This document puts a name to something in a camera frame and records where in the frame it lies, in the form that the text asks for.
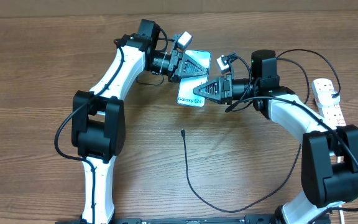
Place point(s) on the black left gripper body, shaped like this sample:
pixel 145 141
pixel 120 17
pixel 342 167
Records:
pixel 173 68

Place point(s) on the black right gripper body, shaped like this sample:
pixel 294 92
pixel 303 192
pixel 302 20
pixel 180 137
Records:
pixel 226 89

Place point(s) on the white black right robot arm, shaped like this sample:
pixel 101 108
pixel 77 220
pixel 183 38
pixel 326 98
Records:
pixel 329 154

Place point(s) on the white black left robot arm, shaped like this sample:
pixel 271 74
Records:
pixel 98 128

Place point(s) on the white charger plug adapter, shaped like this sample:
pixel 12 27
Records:
pixel 327 98

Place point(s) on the white power strip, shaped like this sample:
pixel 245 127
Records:
pixel 329 108

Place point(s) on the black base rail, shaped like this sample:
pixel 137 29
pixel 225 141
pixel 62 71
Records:
pixel 194 221

